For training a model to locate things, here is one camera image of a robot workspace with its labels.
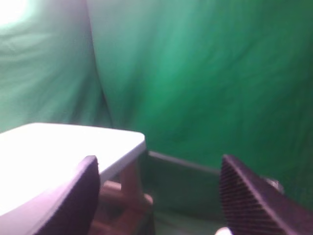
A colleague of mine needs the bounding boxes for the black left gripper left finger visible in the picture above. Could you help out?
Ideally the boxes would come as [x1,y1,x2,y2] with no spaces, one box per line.
[0,156,100,235]

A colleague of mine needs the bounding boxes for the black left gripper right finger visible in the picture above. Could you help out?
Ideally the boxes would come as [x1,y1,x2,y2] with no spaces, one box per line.
[219,155,313,235]

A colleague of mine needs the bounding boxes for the reddish translucent top drawer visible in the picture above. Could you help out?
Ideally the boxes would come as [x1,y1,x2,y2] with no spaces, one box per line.
[89,160,156,235]

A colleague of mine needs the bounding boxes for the green backdrop cloth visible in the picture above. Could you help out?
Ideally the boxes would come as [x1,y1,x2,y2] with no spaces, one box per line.
[0,0,313,235]

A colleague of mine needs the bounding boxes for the white drawer cabinet frame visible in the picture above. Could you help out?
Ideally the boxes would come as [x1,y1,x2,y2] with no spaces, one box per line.
[0,123,146,214]

